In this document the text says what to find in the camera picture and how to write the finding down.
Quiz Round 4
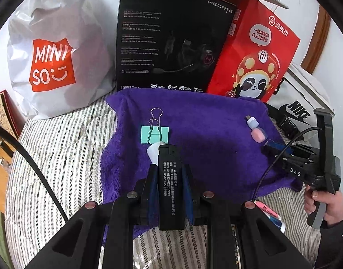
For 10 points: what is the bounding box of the black headset box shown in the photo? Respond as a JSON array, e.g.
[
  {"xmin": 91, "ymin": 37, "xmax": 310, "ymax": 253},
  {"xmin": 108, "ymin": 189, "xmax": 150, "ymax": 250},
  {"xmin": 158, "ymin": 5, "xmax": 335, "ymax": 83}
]
[{"xmin": 115, "ymin": 0, "xmax": 239, "ymax": 93}]

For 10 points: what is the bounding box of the wooden door frame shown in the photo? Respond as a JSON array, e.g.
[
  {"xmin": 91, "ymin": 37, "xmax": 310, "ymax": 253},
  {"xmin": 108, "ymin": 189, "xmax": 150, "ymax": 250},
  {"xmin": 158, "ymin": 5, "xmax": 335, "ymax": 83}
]
[{"xmin": 301, "ymin": 4, "xmax": 332, "ymax": 75}]

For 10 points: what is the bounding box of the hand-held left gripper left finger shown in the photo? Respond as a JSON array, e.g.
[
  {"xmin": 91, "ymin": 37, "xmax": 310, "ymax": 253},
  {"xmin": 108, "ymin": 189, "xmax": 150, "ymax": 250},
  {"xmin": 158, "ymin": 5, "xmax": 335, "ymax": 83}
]
[{"xmin": 27, "ymin": 163, "xmax": 161, "ymax": 269}]

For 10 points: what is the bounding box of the red paper bag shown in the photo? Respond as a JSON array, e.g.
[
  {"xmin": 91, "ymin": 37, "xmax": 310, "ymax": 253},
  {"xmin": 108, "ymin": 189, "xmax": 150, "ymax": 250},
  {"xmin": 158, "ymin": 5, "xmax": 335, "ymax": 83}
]
[{"xmin": 207, "ymin": 0, "xmax": 301, "ymax": 103}]

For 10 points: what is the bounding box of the white waist bag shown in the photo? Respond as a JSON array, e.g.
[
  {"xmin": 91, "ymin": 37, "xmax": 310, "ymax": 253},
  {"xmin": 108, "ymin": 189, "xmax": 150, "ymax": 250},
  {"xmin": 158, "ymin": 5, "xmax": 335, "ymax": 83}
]
[{"xmin": 265, "ymin": 62, "xmax": 336, "ymax": 143}]

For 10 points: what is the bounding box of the pink highlighter pen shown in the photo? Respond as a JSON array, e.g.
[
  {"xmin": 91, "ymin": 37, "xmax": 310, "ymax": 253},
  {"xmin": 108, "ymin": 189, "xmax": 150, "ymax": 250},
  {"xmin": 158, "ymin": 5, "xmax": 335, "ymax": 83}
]
[{"xmin": 254, "ymin": 200, "xmax": 281, "ymax": 220}]

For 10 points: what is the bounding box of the person's right hand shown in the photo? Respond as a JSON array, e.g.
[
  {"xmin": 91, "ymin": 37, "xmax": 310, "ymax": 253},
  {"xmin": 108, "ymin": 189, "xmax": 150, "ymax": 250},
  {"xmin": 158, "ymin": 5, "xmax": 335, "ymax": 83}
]
[{"xmin": 304, "ymin": 191, "xmax": 343, "ymax": 226}]

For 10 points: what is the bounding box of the purple towel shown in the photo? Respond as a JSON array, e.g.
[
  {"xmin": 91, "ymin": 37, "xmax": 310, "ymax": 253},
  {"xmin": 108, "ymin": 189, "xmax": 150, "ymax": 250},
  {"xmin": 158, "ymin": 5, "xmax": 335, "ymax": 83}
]
[{"xmin": 100, "ymin": 88, "xmax": 304, "ymax": 240}]

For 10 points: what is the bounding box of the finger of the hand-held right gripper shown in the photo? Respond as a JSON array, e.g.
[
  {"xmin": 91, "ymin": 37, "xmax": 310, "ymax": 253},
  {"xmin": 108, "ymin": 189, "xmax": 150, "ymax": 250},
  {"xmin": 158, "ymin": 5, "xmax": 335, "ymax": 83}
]
[
  {"xmin": 267, "ymin": 139, "xmax": 312, "ymax": 154},
  {"xmin": 263, "ymin": 145, "xmax": 296, "ymax": 166}
]

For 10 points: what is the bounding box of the pink and blue small bottle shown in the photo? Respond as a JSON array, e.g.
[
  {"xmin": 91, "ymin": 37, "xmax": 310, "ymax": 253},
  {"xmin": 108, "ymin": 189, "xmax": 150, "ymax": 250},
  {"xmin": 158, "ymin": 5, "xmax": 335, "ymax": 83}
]
[{"xmin": 251, "ymin": 127, "xmax": 266, "ymax": 142}]

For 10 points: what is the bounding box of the blue and white bottle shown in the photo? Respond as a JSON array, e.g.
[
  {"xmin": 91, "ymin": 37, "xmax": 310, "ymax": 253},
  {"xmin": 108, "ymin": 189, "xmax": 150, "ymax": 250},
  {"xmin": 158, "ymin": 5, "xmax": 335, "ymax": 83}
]
[{"xmin": 265, "ymin": 213, "xmax": 286, "ymax": 232}]

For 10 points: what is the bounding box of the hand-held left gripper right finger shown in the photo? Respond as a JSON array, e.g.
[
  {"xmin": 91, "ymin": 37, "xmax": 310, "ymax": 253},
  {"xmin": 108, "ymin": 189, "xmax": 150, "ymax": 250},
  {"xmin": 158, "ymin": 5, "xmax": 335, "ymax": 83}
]
[{"xmin": 183, "ymin": 164, "xmax": 314, "ymax": 269}]

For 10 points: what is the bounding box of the striped quilt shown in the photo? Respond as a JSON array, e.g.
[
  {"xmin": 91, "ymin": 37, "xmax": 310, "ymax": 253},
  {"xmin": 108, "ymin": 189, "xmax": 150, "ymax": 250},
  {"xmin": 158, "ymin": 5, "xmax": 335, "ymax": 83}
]
[{"xmin": 3, "ymin": 98, "xmax": 323, "ymax": 269}]

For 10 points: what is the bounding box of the person's right forearm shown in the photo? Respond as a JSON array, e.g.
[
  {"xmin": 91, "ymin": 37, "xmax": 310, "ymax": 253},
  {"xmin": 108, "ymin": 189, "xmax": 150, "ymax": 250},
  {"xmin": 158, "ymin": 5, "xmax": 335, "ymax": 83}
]
[{"xmin": 314, "ymin": 210, "xmax": 343, "ymax": 269}]

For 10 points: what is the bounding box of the white plastic shopping bag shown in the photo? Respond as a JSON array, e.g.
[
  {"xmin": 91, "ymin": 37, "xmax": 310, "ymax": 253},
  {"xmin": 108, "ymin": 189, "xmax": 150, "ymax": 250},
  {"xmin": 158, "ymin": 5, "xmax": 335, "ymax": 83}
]
[{"xmin": 7, "ymin": 0, "xmax": 117, "ymax": 121}]

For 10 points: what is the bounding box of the small white usb light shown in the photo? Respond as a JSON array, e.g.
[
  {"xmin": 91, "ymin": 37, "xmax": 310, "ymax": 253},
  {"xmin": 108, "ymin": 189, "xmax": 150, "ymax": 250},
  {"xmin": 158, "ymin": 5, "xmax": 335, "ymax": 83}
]
[{"xmin": 244, "ymin": 115, "xmax": 258, "ymax": 129}]

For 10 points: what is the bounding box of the green binder clip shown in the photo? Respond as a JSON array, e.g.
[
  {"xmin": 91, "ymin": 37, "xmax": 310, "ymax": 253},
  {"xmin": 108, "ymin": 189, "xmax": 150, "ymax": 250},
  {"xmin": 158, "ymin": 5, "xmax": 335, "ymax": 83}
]
[{"xmin": 141, "ymin": 108, "xmax": 170, "ymax": 145}]

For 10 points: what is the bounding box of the small white tape roll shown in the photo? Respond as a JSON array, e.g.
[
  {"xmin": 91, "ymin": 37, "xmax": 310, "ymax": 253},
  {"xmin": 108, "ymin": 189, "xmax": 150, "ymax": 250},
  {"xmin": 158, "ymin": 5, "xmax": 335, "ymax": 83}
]
[{"xmin": 147, "ymin": 143, "xmax": 161, "ymax": 164}]

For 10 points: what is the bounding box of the black tube with gold print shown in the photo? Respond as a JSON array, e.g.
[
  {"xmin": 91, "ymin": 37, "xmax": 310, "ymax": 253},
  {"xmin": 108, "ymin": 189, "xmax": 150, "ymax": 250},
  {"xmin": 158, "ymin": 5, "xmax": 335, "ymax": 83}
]
[{"xmin": 232, "ymin": 224, "xmax": 243, "ymax": 269}]

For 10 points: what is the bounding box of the black cable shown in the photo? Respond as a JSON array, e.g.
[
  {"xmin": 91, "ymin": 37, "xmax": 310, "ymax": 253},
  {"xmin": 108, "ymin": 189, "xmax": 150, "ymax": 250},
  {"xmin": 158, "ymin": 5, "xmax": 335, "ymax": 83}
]
[
  {"xmin": 253, "ymin": 127, "xmax": 325, "ymax": 202},
  {"xmin": 0, "ymin": 122, "xmax": 69, "ymax": 222}
]

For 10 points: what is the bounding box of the black lighter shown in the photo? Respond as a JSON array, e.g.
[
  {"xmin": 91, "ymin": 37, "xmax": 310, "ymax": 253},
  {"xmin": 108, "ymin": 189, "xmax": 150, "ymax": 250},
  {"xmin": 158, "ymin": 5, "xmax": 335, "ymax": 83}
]
[{"xmin": 158, "ymin": 143, "xmax": 185, "ymax": 231}]

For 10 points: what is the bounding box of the brown decorated box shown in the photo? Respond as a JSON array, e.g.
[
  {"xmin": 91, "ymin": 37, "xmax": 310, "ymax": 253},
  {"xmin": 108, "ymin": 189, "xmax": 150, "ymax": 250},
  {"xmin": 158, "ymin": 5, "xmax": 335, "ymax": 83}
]
[{"xmin": 0, "ymin": 90, "xmax": 20, "ymax": 138}]

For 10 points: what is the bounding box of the wooden furniture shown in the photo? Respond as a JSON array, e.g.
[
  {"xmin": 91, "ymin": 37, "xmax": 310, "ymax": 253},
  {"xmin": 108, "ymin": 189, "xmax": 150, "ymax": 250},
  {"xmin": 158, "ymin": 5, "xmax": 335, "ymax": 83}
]
[{"xmin": 0, "ymin": 133, "xmax": 13, "ymax": 213}]

